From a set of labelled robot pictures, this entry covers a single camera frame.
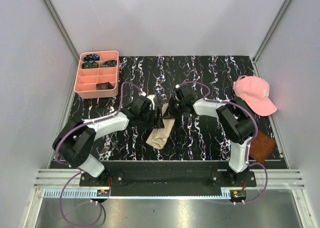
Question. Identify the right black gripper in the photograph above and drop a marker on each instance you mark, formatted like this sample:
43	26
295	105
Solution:
170	113

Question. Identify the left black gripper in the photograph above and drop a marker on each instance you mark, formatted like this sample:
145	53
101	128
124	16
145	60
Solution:
155	122

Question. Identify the beige cloth napkin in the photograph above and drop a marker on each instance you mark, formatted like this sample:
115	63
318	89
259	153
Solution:
158	137

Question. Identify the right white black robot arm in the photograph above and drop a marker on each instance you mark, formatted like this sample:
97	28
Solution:
238	122

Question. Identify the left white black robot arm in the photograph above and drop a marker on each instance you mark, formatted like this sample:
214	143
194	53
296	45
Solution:
74	143

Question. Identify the clear plastic utensils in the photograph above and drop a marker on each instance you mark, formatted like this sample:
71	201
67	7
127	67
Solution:
110	143

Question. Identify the black marbled table mat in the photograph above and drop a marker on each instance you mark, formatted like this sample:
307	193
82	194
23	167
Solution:
193	138

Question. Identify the dark patterned object in box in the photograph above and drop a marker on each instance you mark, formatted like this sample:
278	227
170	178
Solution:
104	86

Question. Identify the blue patterned object right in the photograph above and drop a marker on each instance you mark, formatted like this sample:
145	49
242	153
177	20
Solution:
109	63

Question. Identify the pink plastic divided organizer box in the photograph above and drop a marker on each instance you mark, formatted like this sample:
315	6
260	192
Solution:
86	79

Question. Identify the left orange connector box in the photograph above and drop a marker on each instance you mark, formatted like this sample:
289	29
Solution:
103	192

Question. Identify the pink baseball cap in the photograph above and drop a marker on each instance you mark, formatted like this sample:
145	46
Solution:
255	92

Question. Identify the blue yellow patterned object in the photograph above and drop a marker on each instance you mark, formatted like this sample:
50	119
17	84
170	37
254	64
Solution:
90	65

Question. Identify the blue patterned object top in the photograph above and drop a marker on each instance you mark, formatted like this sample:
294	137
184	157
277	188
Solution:
91	57

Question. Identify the brown suede cloth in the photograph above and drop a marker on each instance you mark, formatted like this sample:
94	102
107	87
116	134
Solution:
261	147

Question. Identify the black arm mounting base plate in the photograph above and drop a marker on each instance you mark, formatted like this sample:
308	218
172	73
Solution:
168	178

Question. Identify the grey slotted cable duct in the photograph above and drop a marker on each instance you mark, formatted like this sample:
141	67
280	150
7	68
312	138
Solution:
73	193

